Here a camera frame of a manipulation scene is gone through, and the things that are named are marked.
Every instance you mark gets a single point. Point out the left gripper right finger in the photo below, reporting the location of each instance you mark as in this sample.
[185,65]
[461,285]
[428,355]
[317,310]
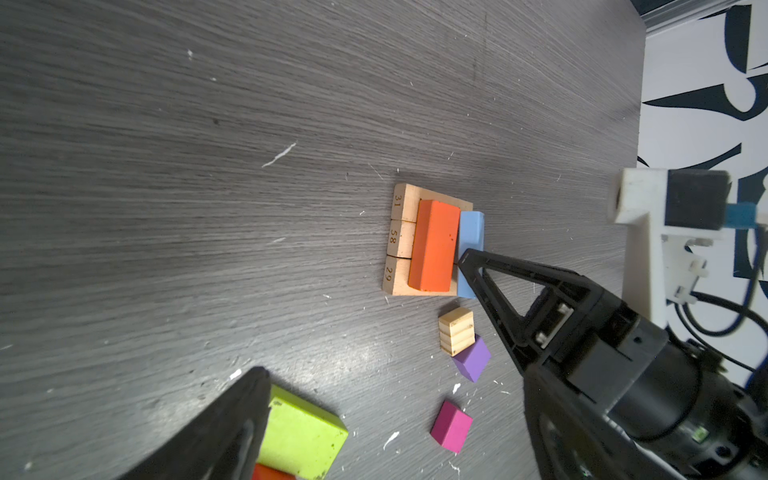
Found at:
[571,440]

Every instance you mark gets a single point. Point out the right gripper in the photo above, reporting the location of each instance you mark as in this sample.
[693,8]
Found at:
[590,340]

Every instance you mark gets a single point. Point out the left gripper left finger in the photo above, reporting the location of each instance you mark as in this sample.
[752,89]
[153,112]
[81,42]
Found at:
[222,442]

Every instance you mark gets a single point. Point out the red arch wood block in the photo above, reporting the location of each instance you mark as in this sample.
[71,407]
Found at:
[262,472]

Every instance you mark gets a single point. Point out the green wood block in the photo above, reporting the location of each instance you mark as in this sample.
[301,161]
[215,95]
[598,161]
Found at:
[301,438]

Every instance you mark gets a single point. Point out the light blue wood block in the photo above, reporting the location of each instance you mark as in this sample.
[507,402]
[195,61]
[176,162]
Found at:
[471,235]

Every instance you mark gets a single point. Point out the orange wood block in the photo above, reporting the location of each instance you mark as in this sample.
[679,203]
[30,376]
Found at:
[434,246]

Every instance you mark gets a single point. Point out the natural wood long block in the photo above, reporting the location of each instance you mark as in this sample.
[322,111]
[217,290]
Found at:
[407,197]
[395,280]
[401,239]

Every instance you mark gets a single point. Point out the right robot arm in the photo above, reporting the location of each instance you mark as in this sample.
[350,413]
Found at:
[687,420]

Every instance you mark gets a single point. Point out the magenta wood block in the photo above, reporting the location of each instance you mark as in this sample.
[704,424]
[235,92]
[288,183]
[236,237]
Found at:
[451,427]

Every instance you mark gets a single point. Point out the small natural wood cube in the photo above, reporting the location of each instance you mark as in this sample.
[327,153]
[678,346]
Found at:
[456,331]

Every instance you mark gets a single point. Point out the purple wood cube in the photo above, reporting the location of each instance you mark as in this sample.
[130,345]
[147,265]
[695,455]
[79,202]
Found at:
[472,361]

